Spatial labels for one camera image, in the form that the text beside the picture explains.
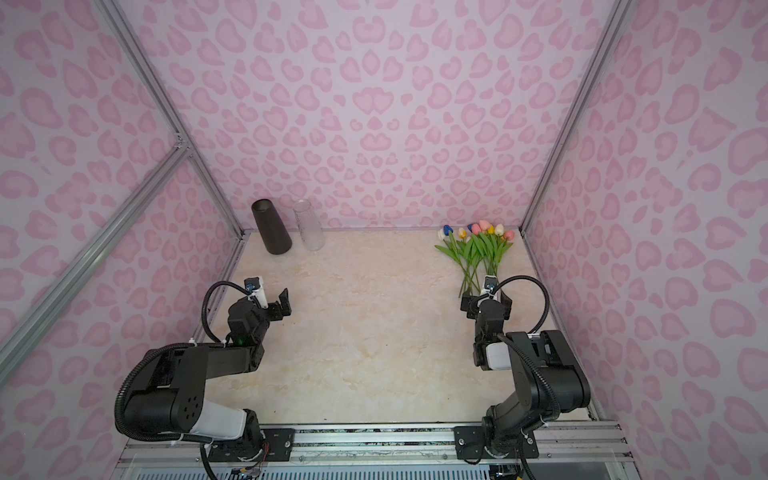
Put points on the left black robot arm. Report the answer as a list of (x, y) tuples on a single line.
[(163, 396)]

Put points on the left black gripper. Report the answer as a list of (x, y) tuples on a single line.
[(274, 307)]

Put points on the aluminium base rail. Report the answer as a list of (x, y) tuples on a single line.
[(559, 450)]

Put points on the right corner aluminium post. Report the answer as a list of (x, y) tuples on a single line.
[(615, 25)]

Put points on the black cone vase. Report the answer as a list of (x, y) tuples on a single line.
[(271, 228)]

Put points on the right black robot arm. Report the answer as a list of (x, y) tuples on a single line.
[(547, 383)]

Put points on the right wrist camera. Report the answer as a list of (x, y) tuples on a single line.
[(490, 286)]

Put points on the bunch of artificial tulips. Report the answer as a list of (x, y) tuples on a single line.
[(477, 248)]

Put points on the left corner aluminium post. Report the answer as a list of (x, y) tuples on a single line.
[(126, 37)]

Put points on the aluminium frame diagonal bar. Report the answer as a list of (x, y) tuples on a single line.
[(40, 318)]

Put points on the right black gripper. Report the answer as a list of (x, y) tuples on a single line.
[(486, 303)]

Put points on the corner aluminium post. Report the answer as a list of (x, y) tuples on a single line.
[(126, 37), (615, 25)]

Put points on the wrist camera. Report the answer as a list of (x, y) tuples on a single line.
[(254, 287), (490, 286)]

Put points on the clear glass vase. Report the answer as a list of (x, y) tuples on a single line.
[(309, 226)]

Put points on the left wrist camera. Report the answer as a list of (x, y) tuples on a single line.
[(254, 287)]

